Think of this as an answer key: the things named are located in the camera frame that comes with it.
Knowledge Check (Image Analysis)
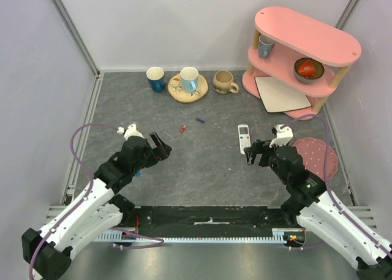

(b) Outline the white remote control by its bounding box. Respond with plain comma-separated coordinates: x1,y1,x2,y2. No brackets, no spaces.
237,124,251,155

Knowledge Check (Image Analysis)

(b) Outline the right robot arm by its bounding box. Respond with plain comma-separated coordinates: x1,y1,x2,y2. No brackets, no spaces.
244,140,391,279

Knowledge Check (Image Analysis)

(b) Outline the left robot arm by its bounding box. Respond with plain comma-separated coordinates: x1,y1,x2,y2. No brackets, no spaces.
21,131,172,279

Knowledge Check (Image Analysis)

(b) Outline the red battery near centre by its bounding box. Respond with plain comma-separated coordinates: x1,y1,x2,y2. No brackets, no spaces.
180,124,187,134

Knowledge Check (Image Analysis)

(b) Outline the white square plate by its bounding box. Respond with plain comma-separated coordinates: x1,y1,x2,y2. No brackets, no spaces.
255,77,311,113

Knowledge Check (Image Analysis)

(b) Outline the pink dotted plate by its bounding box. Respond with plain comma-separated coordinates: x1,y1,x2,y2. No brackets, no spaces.
293,137,338,180

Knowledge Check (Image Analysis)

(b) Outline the beige floral saucer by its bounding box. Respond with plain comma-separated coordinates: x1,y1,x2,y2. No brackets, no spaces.
167,73,208,104

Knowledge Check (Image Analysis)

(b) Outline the dark blue mug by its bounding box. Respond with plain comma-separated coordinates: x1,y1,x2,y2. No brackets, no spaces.
146,66,166,93

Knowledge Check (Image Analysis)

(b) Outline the light blue mug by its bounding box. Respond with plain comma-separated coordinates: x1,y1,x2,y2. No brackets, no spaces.
180,67,199,93

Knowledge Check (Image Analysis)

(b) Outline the beige ceramic mug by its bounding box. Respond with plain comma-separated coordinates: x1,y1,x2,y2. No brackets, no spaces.
213,70,239,94

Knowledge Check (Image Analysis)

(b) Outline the red cup in bowl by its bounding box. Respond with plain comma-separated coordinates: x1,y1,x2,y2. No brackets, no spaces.
296,59,316,78

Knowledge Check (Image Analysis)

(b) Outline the patterned dark bowl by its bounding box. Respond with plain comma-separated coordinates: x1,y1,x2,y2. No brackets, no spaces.
293,58,325,83

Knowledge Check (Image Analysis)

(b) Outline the grey mug on shelf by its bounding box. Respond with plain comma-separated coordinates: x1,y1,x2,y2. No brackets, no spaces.
258,35,276,59

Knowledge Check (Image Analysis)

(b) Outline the pink three-tier shelf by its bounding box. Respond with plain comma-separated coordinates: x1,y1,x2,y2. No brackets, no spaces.
242,6,361,119

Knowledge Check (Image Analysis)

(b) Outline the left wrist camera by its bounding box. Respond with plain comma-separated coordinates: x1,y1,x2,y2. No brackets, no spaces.
117,123,144,140

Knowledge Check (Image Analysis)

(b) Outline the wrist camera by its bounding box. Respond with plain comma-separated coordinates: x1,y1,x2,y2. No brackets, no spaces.
269,124,293,148
117,123,144,140

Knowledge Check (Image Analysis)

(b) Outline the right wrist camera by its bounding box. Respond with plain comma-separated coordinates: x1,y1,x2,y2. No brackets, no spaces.
269,124,293,148

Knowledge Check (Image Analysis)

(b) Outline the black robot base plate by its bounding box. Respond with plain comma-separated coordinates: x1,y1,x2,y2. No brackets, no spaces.
119,206,301,238

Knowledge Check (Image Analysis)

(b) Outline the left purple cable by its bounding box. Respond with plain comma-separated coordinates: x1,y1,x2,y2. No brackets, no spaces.
29,123,120,280

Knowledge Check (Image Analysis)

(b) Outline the white cable duct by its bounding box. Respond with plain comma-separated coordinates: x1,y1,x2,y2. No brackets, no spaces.
93,229,304,244

